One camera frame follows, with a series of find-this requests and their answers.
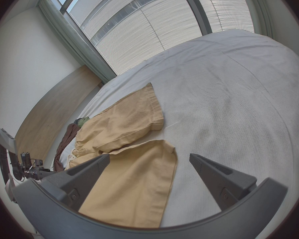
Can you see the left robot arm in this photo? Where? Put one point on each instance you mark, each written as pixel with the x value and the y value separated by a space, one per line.
pixel 5 141

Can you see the bed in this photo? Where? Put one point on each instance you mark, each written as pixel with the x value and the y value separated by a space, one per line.
pixel 226 96

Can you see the green garment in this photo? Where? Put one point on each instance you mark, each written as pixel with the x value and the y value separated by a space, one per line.
pixel 83 121

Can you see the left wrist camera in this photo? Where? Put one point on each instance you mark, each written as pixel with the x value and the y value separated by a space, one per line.
pixel 38 162

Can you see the pale blue garment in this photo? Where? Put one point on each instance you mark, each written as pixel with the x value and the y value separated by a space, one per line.
pixel 67 155

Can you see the window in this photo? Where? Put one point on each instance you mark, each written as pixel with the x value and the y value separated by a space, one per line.
pixel 152 28

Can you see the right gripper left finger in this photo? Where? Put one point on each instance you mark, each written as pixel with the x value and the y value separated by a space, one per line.
pixel 77 183

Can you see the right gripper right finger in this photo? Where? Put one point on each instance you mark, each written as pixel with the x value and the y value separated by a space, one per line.
pixel 224 185

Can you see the brown garment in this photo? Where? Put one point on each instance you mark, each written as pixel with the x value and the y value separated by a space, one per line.
pixel 64 143

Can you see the grey-green curtain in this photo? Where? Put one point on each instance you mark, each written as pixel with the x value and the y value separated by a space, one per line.
pixel 261 11
pixel 72 38

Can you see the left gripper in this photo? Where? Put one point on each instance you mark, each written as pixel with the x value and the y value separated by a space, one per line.
pixel 37 174

